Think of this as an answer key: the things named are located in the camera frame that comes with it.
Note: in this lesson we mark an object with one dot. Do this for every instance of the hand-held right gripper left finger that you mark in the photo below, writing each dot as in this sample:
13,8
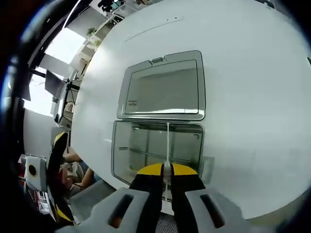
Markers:
136,206

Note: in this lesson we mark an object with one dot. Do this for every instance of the black computer monitor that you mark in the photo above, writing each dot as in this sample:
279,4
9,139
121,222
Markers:
54,85

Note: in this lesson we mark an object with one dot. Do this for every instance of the potted green plant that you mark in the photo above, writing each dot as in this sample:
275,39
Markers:
92,31

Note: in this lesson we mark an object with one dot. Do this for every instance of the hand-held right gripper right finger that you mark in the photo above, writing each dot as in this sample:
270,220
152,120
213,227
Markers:
192,206

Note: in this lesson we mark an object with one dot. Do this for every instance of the long clear plastic divider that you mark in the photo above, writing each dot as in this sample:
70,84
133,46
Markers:
184,157

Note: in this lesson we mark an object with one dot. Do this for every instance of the white low cabinet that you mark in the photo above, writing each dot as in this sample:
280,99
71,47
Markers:
97,43

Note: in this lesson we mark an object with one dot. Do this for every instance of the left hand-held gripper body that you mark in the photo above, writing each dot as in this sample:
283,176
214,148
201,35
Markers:
36,177

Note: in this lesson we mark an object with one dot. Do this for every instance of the person's left hand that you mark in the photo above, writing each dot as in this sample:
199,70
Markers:
66,179

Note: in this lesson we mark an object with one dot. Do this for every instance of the transparent grey guide fixture box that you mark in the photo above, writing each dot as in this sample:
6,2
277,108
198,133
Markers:
165,87

